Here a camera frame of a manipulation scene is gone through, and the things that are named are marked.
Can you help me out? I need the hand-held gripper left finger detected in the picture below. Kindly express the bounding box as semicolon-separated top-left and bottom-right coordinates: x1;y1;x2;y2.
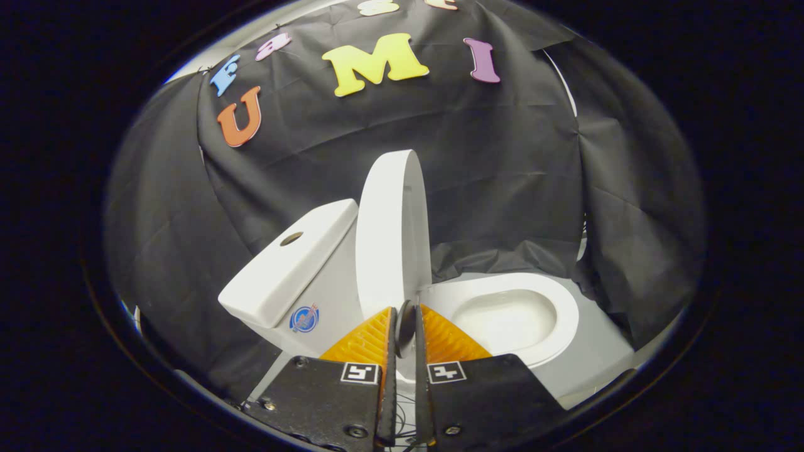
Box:
242;306;398;449

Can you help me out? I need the white toilet lid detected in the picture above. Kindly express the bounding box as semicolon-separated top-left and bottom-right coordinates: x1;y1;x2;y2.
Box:
356;149;433;358

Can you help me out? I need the white toilet seat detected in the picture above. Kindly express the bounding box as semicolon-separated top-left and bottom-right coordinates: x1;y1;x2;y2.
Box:
418;272;580;369

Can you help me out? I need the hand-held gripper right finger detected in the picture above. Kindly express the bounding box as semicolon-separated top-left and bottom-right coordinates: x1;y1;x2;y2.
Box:
415;304;566;448

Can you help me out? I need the black backdrop cloth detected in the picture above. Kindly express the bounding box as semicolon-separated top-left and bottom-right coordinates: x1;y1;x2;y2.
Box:
104;0;707;402

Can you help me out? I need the white ceramic toilet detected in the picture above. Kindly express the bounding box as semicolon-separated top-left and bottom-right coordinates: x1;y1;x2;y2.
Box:
218;199;635;409

